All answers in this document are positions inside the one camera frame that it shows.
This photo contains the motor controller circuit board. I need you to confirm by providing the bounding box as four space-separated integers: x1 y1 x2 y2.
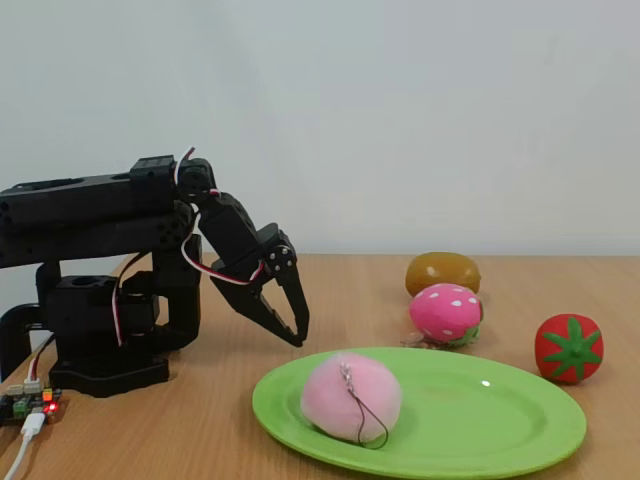
0 382 64 427

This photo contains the white USB cable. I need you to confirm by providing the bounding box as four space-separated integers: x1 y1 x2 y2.
0 412 49 480

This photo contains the red toy tomato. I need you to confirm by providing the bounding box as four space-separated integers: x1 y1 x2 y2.
533 312 605 385

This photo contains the pink plush strawberry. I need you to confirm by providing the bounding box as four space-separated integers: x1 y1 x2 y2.
408 282 485 349

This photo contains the red white servo cable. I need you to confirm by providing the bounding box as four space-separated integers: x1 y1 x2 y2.
172 144 199 187
27 333 57 396
112 252 151 349
179 187 266 287

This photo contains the brown toy kiwi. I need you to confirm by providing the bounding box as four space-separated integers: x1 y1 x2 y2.
404 251 482 297

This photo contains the green oval plate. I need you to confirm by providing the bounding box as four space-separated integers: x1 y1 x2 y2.
251 347 588 480

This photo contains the black table clamp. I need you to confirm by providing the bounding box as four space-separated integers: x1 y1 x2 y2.
0 302 51 384

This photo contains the pink plush peach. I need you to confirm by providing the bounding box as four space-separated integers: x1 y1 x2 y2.
299 351 403 446

